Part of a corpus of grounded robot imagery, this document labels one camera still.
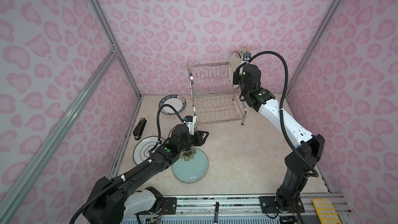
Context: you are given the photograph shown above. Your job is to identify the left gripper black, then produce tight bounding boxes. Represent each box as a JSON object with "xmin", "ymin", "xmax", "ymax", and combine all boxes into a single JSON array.
[{"xmin": 179, "ymin": 130, "xmax": 209, "ymax": 154}]

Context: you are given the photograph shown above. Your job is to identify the halloween cat star plate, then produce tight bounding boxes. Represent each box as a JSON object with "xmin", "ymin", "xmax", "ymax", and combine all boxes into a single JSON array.
[{"xmin": 238, "ymin": 47, "xmax": 250, "ymax": 56}]

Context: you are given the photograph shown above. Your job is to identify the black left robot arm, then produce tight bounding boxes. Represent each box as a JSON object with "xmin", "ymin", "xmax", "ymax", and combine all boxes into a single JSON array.
[{"xmin": 69, "ymin": 124, "xmax": 209, "ymax": 224}]

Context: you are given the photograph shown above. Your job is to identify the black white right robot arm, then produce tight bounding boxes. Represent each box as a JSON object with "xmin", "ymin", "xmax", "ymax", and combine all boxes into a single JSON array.
[{"xmin": 231, "ymin": 63, "xmax": 325, "ymax": 213}]

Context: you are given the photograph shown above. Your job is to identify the silver two-tier dish rack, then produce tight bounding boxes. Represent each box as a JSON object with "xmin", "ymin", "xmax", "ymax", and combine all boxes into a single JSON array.
[{"xmin": 188, "ymin": 62, "xmax": 247, "ymax": 127}]

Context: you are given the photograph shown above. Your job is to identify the mint green flower plate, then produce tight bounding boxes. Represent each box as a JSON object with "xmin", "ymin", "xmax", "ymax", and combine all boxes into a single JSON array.
[{"xmin": 172, "ymin": 147, "xmax": 209, "ymax": 184}]

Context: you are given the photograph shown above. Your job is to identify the white plate black text rim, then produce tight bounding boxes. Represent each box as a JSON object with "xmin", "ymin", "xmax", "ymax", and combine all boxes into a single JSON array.
[{"xmin": 159, "ymin": 94, "xmax": 187, "ymax": 115}]

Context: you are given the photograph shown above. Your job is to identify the white plate black rings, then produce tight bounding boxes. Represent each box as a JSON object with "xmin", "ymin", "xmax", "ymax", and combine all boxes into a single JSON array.
[{"xmin": 133, "ymin": 135, "xmax": 165, "ymax": 166}]

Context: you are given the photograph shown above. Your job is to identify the black stapler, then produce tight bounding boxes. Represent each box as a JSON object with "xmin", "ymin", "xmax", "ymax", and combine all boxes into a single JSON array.
[{"xmin": 133, "ymin": 118, "xmax": 147, "ymax": 141}]

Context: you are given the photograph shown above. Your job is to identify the black marker pen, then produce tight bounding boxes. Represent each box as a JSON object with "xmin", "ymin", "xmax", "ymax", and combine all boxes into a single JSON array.
[{"xmin": 214, "ymin": 202, "xmax": 220, "ymax": 224}]

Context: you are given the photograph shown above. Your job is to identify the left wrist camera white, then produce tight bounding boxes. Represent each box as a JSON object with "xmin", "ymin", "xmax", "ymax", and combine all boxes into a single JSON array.
[{"xmin": 183, "ymin": 115, "xmax": 197, "ymax": 135}]

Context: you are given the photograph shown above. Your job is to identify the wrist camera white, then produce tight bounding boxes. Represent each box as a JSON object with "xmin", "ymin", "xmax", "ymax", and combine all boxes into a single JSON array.
[
  {"xmin": 183, "ymin": 115, "xmax": 197, "ymax": 135},
  {"xmin": 241, "ymin": 52, "xmax": 251, "ymax": 63}
]

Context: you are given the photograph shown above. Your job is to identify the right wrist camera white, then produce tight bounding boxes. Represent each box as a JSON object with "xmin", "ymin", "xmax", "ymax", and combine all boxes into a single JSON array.
[{"xmin": 241, "ymin": 52, "xmax": 251, "ymax": 63}]

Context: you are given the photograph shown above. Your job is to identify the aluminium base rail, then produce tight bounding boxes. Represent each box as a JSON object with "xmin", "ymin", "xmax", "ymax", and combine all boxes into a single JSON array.
[{"xmin": 86, "ymin": 192, "xmax": 355, "ymax": 224}]

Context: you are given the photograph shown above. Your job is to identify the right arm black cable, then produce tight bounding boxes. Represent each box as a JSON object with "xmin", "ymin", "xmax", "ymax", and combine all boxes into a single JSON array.
[{"xmin": 248, "ymin": 50, "xmax": 319, "ymax": 178}]

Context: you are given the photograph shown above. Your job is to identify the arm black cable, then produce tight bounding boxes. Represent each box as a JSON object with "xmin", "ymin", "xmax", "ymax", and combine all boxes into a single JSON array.
[
  {"xmin": 68, "ymin": 104, "xmax": 187, "ymax": 224},
  {"xmin": 248, "ymin": 50, "xmax": 319, "ymax": 178}
]

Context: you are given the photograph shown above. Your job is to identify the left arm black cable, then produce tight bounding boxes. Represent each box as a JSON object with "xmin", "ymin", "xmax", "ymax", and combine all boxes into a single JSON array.
[{"xmin": 68, "ymin": 104, "xmax": 187, "ymax": 224}]

